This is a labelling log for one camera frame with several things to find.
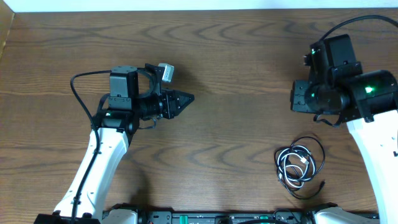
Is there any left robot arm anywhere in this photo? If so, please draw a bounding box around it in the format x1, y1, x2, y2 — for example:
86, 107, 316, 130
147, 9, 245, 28
35, 63, 195, 223

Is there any black USB cable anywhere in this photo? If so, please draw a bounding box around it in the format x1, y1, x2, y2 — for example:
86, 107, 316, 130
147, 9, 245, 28
273, 136, 326, 200

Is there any right camera black cable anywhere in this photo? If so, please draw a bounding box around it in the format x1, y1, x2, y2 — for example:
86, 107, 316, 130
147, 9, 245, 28
318, 14, 398, 43

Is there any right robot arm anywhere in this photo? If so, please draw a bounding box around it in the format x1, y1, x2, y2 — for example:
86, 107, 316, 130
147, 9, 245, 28
290, 34, 397, 223

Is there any white USB cable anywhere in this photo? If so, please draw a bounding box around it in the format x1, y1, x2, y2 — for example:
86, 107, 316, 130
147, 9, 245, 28
277, 146, 313, 190

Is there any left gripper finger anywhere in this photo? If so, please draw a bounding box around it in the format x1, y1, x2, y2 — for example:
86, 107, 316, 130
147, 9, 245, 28
174, 90, 195, 101
174, 99, 193, 116

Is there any left camera black cable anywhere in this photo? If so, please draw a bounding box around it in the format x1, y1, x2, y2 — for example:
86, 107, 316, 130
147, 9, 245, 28
70, 70, 112, 224

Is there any camera black cable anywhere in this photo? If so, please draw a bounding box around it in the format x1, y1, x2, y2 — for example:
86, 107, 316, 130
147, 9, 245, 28
318, 14, 398, 43
70, 70, 112, 224

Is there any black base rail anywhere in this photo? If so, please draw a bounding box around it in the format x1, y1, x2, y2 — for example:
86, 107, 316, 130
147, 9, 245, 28
102, 210, 379, 224

